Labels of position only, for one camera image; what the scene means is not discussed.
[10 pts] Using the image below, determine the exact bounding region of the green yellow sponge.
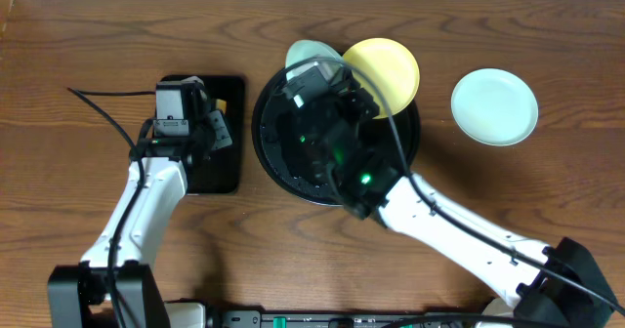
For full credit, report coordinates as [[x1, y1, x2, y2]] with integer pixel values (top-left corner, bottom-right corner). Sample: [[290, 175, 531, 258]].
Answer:
[[216, 99, 228, 113]]

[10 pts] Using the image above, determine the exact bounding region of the mint plate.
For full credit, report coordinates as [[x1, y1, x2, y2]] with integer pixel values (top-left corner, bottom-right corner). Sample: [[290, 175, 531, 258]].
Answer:
[[450, 68, 539, 146], [285, 40, 342, 81]]

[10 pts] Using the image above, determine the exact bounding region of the yellow plate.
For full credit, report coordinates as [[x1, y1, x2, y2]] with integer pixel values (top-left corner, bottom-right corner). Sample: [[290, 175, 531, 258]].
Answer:
[[343, 38, 420, 115]]

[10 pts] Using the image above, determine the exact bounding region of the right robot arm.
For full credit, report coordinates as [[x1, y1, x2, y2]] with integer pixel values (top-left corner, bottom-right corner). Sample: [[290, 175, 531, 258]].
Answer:
[[276, 57, 623, 327]]

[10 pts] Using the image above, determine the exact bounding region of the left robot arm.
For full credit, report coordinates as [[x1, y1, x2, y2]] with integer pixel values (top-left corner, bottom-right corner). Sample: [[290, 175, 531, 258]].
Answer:
[[47, 75, 245, 327]]

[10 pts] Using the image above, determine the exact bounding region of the black rectangular tray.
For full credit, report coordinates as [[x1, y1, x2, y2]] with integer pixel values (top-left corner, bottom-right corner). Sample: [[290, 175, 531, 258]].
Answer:
[[158, 74, 247, 196]]

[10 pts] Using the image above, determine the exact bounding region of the black round tray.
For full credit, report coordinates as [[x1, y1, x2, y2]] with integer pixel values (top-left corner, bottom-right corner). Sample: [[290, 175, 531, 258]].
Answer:
[[252, 69, 421, 217]]

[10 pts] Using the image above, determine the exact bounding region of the left black cable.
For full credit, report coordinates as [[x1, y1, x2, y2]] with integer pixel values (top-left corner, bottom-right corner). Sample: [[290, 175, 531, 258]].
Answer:
[[66, 87, 157, 328]]

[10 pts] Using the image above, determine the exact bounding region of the black cable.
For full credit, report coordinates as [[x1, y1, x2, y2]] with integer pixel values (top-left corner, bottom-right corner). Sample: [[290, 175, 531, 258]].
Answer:
[[66, 87, 157, 328], [282, 57, 625, 317]]

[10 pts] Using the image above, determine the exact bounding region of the right black cable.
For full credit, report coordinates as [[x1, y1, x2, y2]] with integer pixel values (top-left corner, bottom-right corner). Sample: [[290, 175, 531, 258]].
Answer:
[[282, 57, 625, 317]]

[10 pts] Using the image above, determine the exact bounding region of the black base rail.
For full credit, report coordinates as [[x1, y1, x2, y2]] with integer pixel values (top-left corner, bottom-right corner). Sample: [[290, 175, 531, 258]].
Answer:
[[160, 298, 587, 328]]

